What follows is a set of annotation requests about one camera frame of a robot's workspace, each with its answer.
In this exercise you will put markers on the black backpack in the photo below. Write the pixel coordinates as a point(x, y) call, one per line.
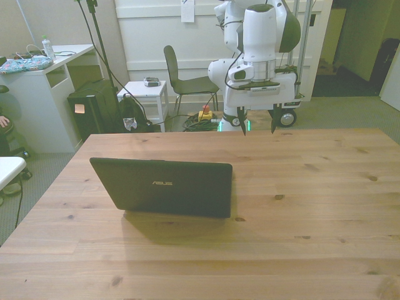
point(131, 117)

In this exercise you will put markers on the clear plastic water bottle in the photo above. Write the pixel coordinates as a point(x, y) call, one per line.
point(48, 48)

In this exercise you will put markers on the light shoe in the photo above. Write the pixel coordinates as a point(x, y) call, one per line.
point(12, 188)

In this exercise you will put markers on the small grey device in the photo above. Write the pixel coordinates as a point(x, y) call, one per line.
point(151, 82)

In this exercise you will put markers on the orange sticky note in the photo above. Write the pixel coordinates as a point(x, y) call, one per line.
point(79, 108)

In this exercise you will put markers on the yellow emergency stop box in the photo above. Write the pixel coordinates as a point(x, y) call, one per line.
point(205, 115)

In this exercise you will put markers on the black camera stand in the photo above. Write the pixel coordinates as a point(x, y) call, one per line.
point(103, 59)

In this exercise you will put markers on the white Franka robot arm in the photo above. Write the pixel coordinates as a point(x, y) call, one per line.
point(259, 37)

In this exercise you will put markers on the white paper sheet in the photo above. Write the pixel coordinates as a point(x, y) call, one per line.
point(187, 11)

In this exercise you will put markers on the aluminium frame post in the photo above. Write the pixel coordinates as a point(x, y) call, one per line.
point(304, 47)

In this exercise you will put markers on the patterned teal cloth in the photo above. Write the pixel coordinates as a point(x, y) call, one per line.
point(25, 64)

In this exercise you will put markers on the black Asus laptop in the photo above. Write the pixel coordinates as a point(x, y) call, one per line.
point(168, 187)

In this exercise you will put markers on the small white side table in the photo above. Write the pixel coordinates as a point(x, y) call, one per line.
point(142, 90)

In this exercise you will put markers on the grey cart wheel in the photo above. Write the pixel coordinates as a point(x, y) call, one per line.
point(287, 118)

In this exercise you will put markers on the white desk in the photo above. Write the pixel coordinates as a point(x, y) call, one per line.
point(37, 103)

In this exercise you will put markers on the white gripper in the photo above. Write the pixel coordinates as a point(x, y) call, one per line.
point(282, 93)

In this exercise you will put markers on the bystander hand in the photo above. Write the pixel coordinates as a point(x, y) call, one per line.
point(3, 121)

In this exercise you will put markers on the black plastic chair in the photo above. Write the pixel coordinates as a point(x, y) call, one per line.
point(179, 78)

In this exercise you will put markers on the white rounded table corner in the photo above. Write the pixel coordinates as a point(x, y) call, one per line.
point(9, 170)

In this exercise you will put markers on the black computer tower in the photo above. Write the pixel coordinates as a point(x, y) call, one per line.
point(93, 109)

